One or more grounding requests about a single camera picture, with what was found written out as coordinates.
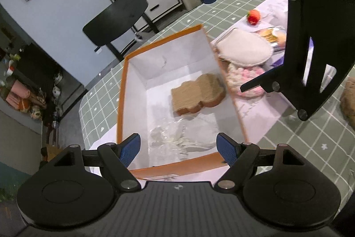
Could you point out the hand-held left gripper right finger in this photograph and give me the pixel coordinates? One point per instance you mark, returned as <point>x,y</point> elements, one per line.
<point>226,149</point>

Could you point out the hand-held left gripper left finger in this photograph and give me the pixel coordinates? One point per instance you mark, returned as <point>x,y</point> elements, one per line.
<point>130,149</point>

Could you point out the pink white crochet toy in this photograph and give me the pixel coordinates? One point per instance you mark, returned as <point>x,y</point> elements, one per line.
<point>238,76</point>

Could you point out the cream round fabric pad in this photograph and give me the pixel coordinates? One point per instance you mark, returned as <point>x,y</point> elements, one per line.
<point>244,48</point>

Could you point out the clear plastic bag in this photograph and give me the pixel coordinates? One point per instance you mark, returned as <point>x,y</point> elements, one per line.
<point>180,139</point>

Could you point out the foil snack packet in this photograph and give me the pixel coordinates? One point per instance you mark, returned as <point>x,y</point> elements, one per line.
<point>270,34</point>

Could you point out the red crochet strawberry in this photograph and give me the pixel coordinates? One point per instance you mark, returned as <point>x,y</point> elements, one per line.
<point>253,17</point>

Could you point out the purple tissue pack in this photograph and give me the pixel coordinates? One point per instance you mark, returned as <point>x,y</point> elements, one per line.
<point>311,45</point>

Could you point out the brown toast plush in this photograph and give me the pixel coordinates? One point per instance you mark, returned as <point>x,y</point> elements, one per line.
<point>194,95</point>

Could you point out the brown plush toy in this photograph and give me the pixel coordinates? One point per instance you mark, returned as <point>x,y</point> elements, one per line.
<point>349,103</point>

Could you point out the black chair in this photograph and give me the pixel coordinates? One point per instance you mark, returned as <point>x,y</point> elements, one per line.
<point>116,15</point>

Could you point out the pink rolled cloth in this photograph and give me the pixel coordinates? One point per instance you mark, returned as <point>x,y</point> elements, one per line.
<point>18,91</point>

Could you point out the dark cluttered shelf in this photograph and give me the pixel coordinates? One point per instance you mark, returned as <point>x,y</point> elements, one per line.
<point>33,67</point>

